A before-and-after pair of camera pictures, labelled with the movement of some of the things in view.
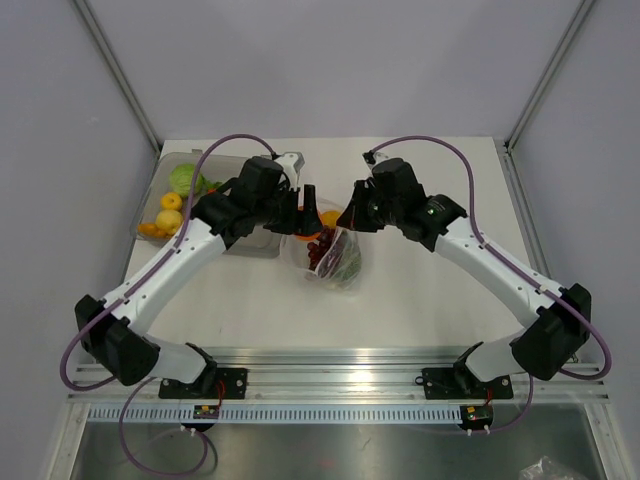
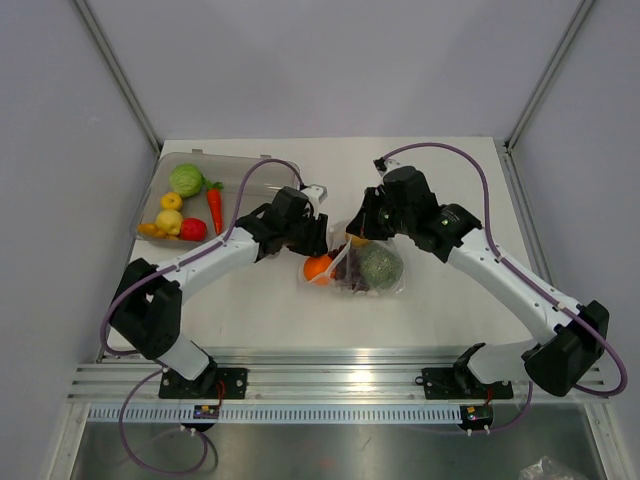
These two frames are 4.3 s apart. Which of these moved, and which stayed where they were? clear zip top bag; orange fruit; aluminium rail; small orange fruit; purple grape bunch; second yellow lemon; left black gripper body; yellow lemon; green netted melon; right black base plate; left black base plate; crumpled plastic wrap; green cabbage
Moved: green netted melon; orange fruit; purple grape bunch; left black gripper body; clear zip top bag; yellow lemon
Stayed: green cabbage; left black base plate; aluminium rail; small orange fruit; second yellow lemon; right black base plate; crumpled plastic wrap
